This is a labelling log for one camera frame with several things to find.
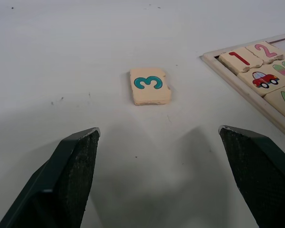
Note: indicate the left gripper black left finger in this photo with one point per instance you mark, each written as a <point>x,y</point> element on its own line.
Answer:
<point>61,180</point>

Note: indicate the wooden number puzzle board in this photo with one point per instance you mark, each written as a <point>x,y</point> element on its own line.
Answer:
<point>228,74</point>

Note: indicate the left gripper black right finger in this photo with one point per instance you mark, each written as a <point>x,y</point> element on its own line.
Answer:
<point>263,180</point>

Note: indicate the ice pops picture tile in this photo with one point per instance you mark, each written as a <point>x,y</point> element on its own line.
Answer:
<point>283,69</point>

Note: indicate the wooden number 3 tile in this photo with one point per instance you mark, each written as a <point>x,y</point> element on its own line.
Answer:
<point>149,93</point>

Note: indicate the wooden number 2 tile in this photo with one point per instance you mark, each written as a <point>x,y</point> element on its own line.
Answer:
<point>266,51</point>

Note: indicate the wooden number 1 tile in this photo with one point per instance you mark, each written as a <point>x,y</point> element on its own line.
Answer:
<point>240,59</point>

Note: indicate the red car picture tile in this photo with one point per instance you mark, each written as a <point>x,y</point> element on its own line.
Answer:
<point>261,79</point>

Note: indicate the wooden number 6 tile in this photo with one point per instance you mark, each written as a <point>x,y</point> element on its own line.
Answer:
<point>283,102</point>

